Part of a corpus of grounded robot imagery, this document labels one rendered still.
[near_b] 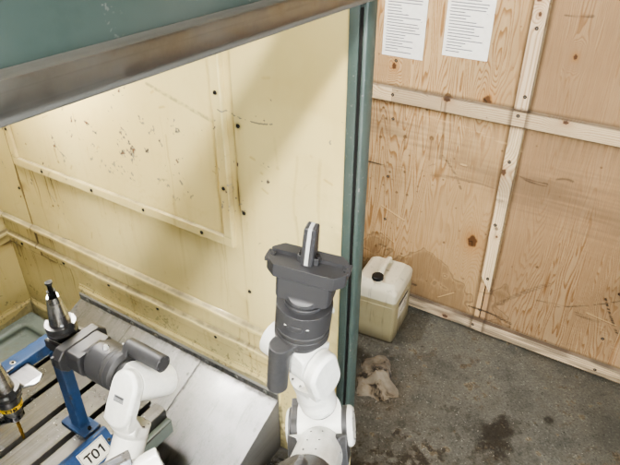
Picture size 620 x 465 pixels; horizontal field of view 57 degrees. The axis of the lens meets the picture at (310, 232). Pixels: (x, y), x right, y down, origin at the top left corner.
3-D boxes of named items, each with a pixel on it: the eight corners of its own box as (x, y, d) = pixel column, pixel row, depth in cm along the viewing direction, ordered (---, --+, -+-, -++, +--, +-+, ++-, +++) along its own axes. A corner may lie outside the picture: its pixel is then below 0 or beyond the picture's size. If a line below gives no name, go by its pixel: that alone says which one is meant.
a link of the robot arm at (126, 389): (148, 360, 115) (131, 423, 116) (113, 364, 107) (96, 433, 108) (172, 371, 112) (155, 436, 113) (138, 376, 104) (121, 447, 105)
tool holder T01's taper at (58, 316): (60, 312, 122) (53, 287, 119) (76, 318, 121) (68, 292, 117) (43, 325, 119) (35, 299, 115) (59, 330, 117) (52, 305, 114)
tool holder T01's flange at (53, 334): (64, 317, 125) (61, 308, 123) (84, 326, 122) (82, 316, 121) (40, 335, 120) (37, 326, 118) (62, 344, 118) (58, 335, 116)
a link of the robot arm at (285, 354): (342, 319, 91) (335, 367, 97) (292, 287, 96) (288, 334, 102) (295, 358, 83) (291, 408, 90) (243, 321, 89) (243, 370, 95)
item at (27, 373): (48, 376, 130) (47, 374, 129) (27, 391, 126) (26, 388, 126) (29, 364, 133) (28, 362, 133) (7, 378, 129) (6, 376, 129)
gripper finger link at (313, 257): (315, 220, 81) (312, 254, 84) (308, 232, 78) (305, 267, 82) (326, 221, 80) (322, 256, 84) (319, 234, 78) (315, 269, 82)
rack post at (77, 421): (101, 425, 156) (77, 345, 140) (85, 440, 152) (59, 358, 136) (77, 410, 160) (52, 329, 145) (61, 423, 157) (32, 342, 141)
